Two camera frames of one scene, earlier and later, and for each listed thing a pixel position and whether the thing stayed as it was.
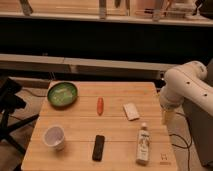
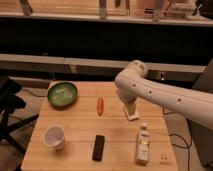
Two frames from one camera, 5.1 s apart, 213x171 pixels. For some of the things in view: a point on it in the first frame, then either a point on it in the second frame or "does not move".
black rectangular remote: x=98 y=148 does not move
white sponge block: x=132 y=111 does not move
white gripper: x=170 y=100 → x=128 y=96
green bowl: x=62 y=93 does not move
